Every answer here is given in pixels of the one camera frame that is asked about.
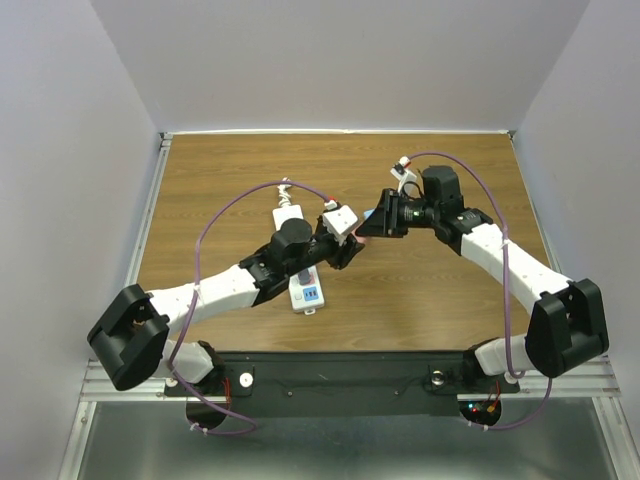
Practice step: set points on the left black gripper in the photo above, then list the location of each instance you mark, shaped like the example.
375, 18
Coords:
340, 255

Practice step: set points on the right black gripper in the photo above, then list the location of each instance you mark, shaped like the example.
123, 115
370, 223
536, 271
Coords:
385, 216

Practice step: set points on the white power strip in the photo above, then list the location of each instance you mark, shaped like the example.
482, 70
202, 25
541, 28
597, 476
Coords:
309, 298

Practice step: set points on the pink plug adapter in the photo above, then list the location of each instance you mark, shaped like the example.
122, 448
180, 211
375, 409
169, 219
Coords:
362, 239

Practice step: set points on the dark grey plug adapter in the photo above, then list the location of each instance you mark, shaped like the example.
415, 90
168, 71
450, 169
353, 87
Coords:
304, 277

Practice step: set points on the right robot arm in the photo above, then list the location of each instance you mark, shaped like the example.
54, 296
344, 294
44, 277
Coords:
567, 325

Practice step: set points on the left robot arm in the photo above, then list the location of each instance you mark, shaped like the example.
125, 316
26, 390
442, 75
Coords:
130, 339

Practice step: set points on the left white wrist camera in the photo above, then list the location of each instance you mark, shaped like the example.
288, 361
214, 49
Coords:
340, 221

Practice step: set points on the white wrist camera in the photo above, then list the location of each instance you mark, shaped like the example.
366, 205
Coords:
406, 178
340, 221

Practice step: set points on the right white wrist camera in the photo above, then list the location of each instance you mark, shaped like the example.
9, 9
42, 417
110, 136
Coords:
406, 178

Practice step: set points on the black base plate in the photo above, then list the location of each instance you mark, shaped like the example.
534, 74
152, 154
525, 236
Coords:
357, 383

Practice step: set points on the aluminium frame rail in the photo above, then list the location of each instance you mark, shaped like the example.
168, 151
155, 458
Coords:
214, 204

